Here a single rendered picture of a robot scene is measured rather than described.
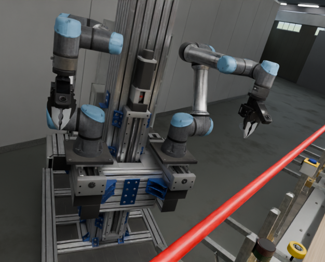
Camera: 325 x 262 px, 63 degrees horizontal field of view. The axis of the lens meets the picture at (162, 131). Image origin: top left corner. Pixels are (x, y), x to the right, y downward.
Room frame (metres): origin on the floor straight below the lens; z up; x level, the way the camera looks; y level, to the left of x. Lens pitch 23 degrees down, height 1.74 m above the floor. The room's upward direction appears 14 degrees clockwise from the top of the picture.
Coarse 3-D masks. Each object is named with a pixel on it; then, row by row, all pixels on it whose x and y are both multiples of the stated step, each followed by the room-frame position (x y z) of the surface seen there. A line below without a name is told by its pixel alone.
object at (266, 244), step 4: (260, 240) 0.71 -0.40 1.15; (264, 240) 0.72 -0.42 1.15; (268, 240) 0.72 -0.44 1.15; (260, 244) 0.69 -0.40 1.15; (264, 244) 0.70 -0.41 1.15; (268, 244) 0.70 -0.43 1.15; (272, 244) 0.71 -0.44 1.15; (264, 248) 0.68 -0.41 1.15; (268, 248) 0.68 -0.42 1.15; (272, 248) 0.69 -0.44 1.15; (252, 252) 0.71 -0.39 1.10
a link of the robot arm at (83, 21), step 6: (72, 18) 1.27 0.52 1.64; (78, 18) 1.28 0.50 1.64; (84, 18) 1.30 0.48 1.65; (84, 24) 1.27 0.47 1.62; (72, 78) 1.20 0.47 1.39; (48, 114) 1.08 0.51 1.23; (60, 114) 1.10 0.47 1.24; (48, 120) 1.08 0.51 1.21; (60, 120) 1.09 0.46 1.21; (72, 120) 1.11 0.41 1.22; (48, 126) 1.09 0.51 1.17; (54, 126) 1.09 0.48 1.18; (66, 126) 1.10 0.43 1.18; (72, 126) 1.11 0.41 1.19
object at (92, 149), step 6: (78, 138) 1.15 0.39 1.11; (84, 138) 1.14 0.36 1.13; (90, 138) 1.14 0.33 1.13; (96, 138) 1.16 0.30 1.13; (78, 144) 1.14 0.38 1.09; (84, 144) 1.13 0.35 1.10; (90, 144) 1.14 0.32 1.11; (96, 144) 1.16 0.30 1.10; (102, 144) 1.21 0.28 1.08; (78, 150) 1.13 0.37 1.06; (84, 150) 1.12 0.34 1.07; (90, 150) 1.13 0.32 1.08; (96, 150) 1.15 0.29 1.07; (102, 150) 1.19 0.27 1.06; (84, 156) 1.12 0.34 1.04; (90, 156) 1.13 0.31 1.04; (96, 156) 1.15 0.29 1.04
